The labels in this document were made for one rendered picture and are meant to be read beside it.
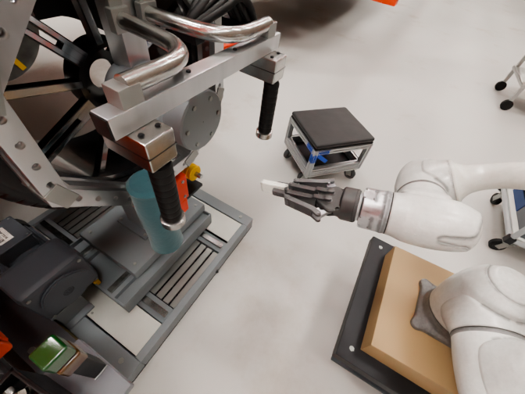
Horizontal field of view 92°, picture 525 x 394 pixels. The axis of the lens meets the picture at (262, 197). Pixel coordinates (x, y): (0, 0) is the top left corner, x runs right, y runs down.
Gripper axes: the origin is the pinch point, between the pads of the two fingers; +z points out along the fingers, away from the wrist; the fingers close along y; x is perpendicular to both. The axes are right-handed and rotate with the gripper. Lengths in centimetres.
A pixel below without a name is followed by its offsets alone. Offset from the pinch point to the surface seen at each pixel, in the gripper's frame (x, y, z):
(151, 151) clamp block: -25.9, 24.6, 3.6
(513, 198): 85, -122, -101
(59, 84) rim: -29.1, 14.6, 35.8
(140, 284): 43, 24, 51
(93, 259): 37, 25, 72
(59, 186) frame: -16.1, 28.0, 29.3
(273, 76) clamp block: -23.6, -8.7, 1.8
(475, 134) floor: 99, -225, -94
